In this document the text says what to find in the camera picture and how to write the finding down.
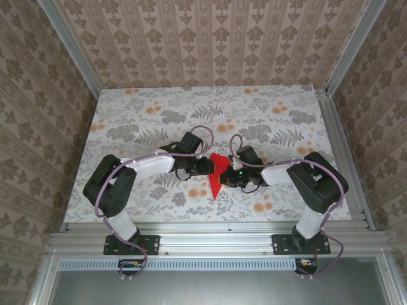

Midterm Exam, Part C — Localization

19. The red cloth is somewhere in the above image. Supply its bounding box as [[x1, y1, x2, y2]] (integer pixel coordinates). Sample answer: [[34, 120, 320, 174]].
[[208, 152, 231, 201]]

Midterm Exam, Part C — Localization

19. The grey metal sheet panel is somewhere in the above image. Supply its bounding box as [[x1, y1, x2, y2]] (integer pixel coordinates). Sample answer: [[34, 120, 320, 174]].
[[47, 257, 392, 305]]

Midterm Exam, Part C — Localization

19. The floral patterned table cover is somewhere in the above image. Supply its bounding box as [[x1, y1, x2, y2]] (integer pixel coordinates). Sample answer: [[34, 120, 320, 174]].
[[63, 85, 353, 223]]

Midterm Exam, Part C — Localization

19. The aluminium mounting rail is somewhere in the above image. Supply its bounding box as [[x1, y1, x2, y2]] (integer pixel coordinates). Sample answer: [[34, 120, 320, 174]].
[[46, 222, 394, 255]]

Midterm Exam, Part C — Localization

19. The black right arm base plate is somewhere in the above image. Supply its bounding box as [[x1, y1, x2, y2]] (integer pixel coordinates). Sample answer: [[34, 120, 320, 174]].
[[272, 234, 331, 255]]

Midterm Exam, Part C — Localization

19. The grey slotted cable duct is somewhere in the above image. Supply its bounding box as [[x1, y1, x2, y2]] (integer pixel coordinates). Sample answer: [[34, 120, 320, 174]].
[[59, 257, 298, 271]]

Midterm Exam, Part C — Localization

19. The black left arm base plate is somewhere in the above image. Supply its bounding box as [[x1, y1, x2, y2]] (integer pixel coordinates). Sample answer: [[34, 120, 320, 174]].
[[103, 234, 160, 255]]

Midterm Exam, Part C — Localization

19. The aluminium side rail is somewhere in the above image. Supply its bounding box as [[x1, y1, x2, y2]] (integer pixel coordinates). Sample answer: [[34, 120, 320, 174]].
[[314, 88, 376, 231]]

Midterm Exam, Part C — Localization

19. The aluminium corner post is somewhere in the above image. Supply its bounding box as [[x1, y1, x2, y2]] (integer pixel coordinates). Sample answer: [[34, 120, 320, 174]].
[[37, 0, 101, 99], [326, 0, 387, 96]]

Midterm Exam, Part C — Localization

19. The aluminium frame bar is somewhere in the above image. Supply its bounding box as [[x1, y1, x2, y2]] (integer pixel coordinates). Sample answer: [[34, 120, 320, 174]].
[[27, 250, 60, 305], [376, 254, 407, 305]]

